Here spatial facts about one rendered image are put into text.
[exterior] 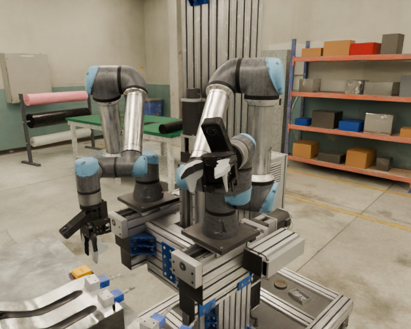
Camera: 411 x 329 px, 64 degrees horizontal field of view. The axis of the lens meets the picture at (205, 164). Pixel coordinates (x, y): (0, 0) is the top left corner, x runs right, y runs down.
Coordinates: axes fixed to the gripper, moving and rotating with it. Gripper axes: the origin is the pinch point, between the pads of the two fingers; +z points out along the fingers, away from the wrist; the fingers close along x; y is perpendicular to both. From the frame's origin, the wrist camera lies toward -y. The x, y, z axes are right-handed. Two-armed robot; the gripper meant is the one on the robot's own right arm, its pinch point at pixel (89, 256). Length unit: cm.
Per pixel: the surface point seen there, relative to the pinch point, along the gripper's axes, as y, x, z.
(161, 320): 9.5, -28.8, 14.0
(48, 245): 3, 58, 21
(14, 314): -25.2, 0.7, 9.9
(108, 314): -3.0, -17.2, 11.9
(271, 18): 501, 295, -157
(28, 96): 133, 531, -20
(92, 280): -0.5, -1.2, 8.6
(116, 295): 2.8, -12.2, 10.5
